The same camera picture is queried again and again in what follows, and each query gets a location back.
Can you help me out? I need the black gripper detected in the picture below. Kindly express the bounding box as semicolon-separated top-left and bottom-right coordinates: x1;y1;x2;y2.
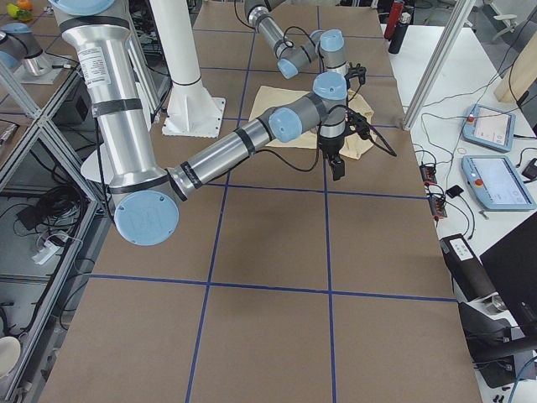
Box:
317;134;345;181

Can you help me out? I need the cream long-sleeve graphic shirt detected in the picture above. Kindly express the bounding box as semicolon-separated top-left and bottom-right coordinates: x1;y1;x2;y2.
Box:
249;85;376;160

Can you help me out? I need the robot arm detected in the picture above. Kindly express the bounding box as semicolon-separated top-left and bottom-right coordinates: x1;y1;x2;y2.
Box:
52;1;347;246
243;0;349;79

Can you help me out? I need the neighbouring robot arm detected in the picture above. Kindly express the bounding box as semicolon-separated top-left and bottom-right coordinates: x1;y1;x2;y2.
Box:
1;23;60;85

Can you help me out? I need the orange black circuit board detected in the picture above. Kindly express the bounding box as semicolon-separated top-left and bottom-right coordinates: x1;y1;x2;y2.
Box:
420;164;437;186

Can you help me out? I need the black bottle steel cap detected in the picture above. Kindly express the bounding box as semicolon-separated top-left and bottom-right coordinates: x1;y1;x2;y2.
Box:
388;12;413;55

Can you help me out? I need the blue teach pendant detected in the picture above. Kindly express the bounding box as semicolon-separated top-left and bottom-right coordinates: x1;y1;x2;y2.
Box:
462;104;516;153
461;155;536;212

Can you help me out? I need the red bottle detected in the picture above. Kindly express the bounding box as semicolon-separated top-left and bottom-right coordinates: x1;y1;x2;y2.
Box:
384;0;404;40

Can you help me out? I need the black monitor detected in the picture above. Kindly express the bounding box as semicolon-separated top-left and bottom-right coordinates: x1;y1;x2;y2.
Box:
480;214;537;335

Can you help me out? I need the white chair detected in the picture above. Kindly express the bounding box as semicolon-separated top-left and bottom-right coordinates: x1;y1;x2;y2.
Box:
81;144;113;185

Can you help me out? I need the white power strip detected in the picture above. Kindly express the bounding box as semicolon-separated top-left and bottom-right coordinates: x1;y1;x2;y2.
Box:
32;240;62;265

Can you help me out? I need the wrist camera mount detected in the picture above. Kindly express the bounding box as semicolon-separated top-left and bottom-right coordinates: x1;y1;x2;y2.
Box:
345;63;367;88
343;108;398;157

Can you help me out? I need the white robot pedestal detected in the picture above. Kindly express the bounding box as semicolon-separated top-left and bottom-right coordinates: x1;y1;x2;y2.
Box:
150;0;226;138

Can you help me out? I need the aluminium frame post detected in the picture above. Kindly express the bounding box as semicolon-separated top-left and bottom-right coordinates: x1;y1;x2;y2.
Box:
402;0;476;130

